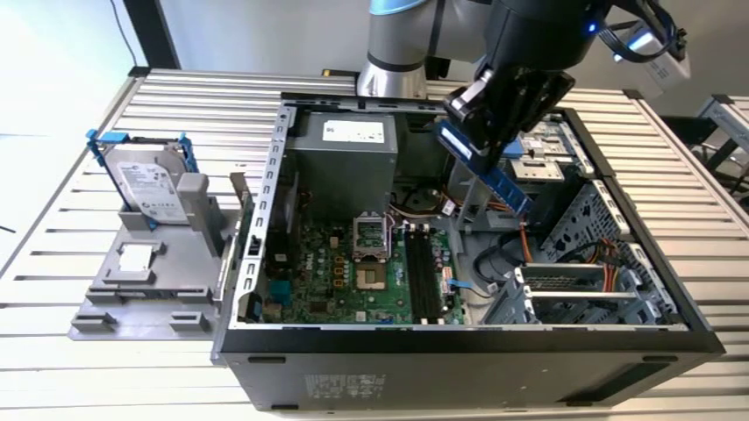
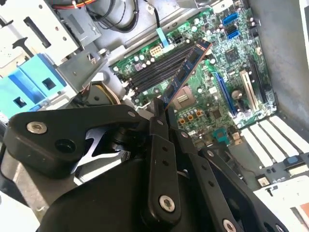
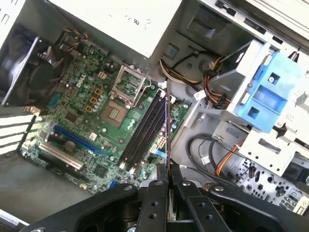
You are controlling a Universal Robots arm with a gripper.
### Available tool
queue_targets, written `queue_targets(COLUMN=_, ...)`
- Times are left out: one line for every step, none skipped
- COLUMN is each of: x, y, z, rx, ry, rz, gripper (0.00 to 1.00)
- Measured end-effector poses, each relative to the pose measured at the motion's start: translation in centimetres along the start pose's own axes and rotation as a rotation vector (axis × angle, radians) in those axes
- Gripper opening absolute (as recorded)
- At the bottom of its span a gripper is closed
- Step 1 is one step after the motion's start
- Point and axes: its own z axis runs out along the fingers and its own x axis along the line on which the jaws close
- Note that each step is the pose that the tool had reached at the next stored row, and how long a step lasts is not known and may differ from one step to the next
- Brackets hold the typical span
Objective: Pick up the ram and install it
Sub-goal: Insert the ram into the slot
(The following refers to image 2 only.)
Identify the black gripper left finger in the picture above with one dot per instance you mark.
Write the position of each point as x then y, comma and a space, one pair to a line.
48, 145

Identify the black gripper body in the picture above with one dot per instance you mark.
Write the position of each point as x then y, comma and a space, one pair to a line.
101, 205

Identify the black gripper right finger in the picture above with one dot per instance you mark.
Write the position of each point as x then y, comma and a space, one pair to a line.
207, 174

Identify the RAM stick with black chips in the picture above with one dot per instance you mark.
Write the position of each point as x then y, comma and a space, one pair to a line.
187, 65

